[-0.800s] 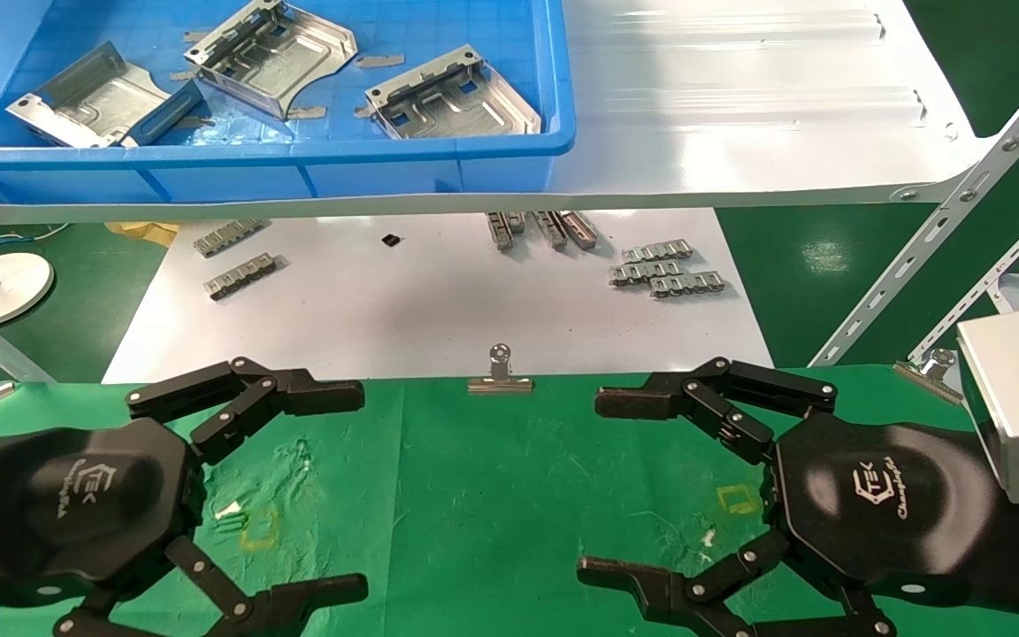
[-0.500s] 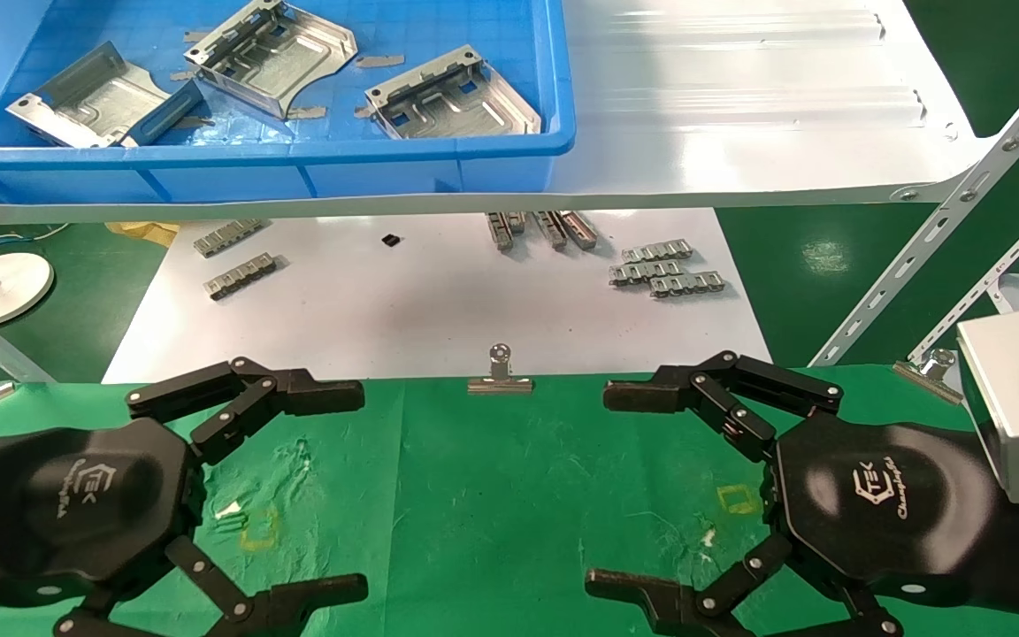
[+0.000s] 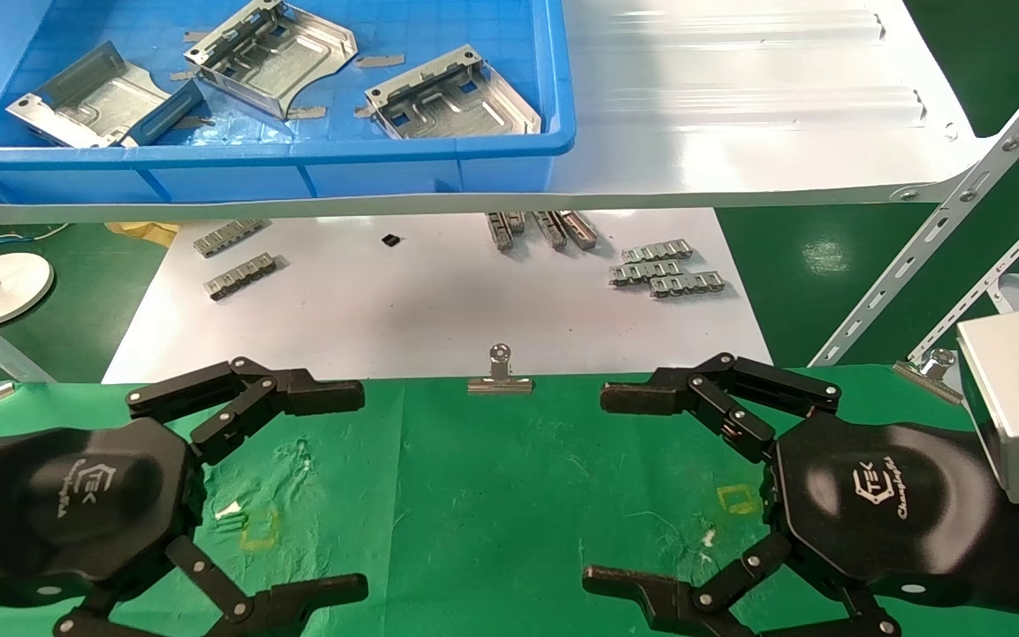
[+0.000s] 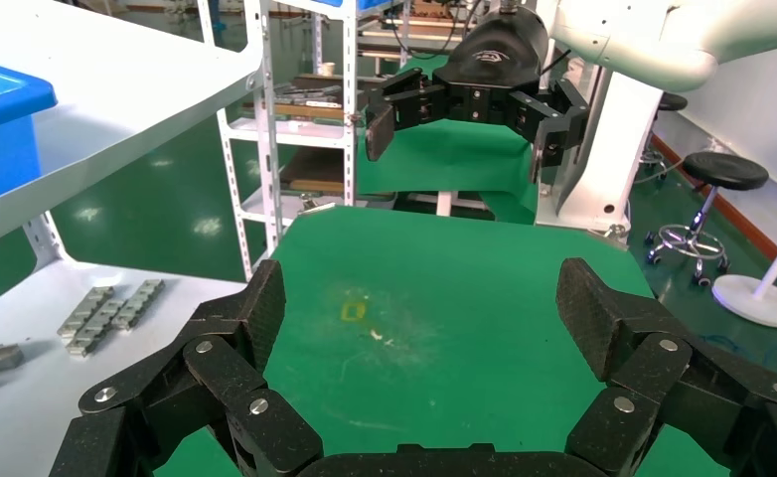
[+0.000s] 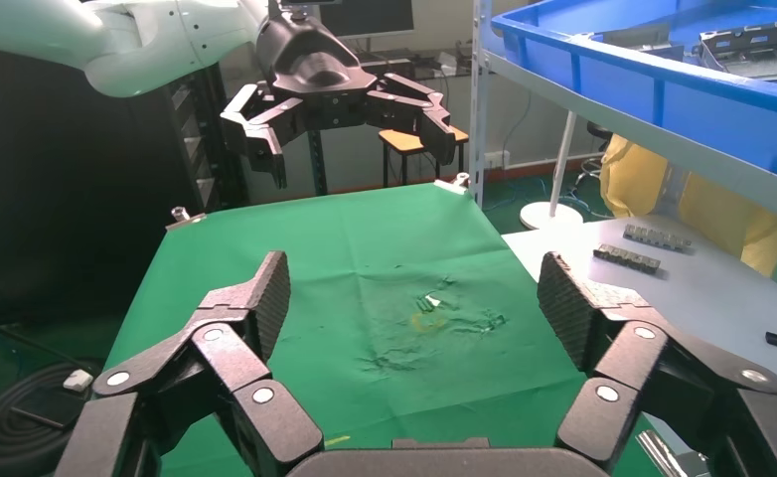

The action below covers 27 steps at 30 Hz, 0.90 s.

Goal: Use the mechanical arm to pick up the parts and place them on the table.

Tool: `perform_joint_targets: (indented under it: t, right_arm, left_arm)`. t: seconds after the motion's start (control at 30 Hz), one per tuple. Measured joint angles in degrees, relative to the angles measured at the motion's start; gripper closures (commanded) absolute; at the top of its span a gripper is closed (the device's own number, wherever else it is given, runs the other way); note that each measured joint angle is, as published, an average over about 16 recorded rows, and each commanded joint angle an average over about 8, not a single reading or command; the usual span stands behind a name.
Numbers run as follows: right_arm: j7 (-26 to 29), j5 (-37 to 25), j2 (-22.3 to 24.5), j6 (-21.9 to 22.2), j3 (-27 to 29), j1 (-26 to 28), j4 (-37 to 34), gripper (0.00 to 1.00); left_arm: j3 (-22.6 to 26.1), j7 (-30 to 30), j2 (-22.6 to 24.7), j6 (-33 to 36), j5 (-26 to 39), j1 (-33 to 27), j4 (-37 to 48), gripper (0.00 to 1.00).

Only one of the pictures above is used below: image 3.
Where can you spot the wide white perforated rack post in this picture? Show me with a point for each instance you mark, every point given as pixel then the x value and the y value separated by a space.
pixel 934 239

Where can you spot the white ribbed shelf panel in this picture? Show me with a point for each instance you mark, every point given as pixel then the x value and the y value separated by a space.
pixel 739 88

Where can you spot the silver binder clip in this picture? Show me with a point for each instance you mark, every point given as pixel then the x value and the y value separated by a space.
pixel 927 370
pixel 500 384

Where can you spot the grey metal rail piece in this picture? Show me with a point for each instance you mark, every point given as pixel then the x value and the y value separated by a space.
pixel 580 230
pixel 551 230
pixel 500 232
pixel 517 221

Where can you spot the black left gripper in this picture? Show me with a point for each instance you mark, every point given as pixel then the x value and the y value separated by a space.
pixel 76 504

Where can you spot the grey metal link strip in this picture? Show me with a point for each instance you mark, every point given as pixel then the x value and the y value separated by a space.
pixel 242 276
pixel 228 237
pixel 656 251
pixel 642 272
pixel 686 284

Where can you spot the blue plastic bin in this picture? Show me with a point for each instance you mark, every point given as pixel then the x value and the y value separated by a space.
pixel 439 168

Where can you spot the white round stand base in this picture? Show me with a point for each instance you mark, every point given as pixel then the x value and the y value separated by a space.
pixel 5 283

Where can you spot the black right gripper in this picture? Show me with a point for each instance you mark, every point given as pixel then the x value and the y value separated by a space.
pixel 872 495

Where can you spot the metal bracket plate dark rail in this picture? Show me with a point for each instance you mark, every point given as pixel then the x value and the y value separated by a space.
pixel 85 106

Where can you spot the yellow cloth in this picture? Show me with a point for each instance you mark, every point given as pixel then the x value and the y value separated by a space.
pixel 145 232

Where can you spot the green table cloth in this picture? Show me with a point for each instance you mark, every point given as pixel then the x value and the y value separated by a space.
pixel 492 495

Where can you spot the silver stamped metal bracket plate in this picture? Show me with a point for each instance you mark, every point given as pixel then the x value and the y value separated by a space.
pixel 284 57
pixel 456 102

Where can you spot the narrow white perforated rack post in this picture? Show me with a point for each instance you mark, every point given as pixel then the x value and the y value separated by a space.
pixel 996 279

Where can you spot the white flat board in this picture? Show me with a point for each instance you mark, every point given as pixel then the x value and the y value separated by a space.
pixel 403 310

